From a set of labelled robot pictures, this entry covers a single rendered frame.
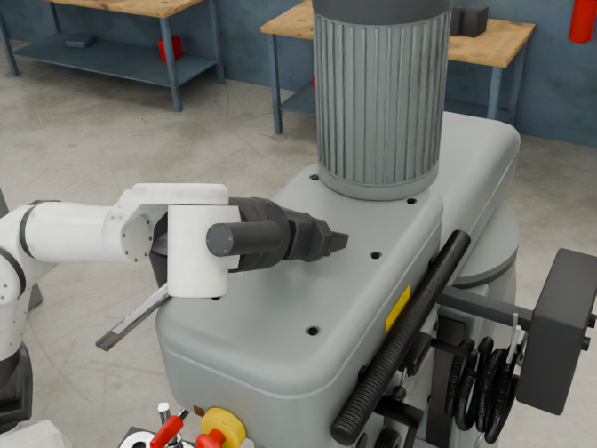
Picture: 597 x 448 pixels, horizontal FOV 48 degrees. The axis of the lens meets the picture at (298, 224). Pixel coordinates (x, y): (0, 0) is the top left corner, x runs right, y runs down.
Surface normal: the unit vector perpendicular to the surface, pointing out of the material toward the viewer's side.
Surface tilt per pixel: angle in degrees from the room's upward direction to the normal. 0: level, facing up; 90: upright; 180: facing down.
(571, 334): 90
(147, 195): 58
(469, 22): 90
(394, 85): 90
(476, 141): 0
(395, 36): 90
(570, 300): 0
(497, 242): 0
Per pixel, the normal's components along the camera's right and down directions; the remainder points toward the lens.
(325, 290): -0.05, -0.82
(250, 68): -0.49, 0.51
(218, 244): -0.51, 0.02
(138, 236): 0.93, 0.02
